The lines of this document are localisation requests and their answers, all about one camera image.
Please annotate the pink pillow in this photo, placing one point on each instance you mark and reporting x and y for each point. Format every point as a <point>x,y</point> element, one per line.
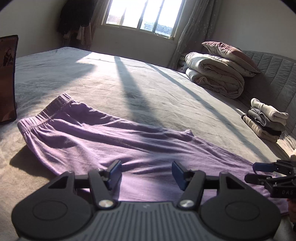
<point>233,57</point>

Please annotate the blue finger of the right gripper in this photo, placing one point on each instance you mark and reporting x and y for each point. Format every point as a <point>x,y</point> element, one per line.
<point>262,180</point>
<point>280,166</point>

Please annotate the folded beige pink quilt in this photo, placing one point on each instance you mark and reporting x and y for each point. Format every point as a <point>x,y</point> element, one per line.
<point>215,73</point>

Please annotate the window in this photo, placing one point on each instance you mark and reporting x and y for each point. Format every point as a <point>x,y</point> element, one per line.
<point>160,18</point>

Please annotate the folded cream garment top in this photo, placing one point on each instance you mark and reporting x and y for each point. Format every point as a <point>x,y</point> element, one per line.
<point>271,113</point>

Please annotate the person right hand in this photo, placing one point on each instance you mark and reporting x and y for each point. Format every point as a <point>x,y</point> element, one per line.
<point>292,210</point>

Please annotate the dark phone on stand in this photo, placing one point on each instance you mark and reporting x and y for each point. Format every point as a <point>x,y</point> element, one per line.
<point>7,78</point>

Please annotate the folded beige garment bottom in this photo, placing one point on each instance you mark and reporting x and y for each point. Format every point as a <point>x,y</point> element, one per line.
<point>258,130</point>

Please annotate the white plush dog toy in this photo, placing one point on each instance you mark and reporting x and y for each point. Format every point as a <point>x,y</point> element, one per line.
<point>293,155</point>

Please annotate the hanging dark clothes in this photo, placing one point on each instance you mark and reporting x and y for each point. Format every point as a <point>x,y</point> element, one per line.
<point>75,23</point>

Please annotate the purple pants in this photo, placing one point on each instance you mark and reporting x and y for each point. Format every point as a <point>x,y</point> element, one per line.
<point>68,135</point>

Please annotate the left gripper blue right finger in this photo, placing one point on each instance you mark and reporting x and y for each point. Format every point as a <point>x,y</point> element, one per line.
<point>190,182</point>

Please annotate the grey bed sheet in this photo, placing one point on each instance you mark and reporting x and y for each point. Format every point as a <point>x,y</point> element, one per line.
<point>140,92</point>

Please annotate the grey patterned curtain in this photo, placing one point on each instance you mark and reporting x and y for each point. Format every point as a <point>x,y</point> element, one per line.
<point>199,28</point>

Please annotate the grey quilted headboard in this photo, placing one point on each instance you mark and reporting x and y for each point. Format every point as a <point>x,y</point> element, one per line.
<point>275,86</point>

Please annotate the folded grey garment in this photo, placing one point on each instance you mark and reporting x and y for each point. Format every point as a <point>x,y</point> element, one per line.
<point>261,119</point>

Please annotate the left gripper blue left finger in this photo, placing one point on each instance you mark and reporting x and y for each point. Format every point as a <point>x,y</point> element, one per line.
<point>102,182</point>

